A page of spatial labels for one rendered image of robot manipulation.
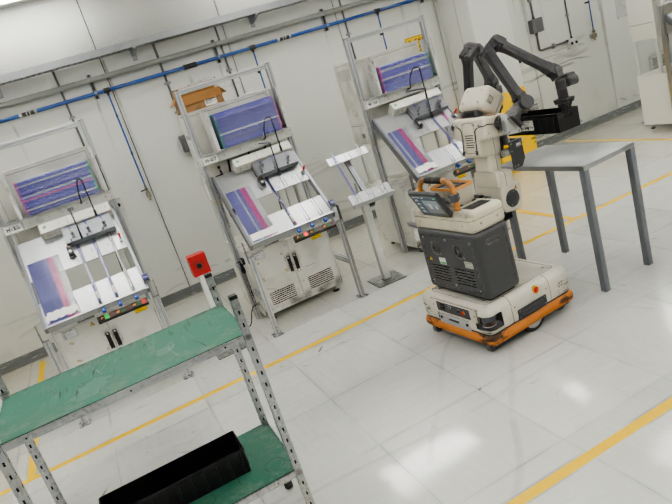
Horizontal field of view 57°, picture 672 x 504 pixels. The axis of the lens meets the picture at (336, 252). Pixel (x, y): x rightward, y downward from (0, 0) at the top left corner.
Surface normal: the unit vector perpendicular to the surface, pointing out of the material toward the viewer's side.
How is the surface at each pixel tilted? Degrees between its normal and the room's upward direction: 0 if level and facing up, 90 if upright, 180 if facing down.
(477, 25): 90
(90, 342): 90
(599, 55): 90
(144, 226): 90
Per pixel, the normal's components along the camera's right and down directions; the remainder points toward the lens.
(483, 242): 0.47, 0.12
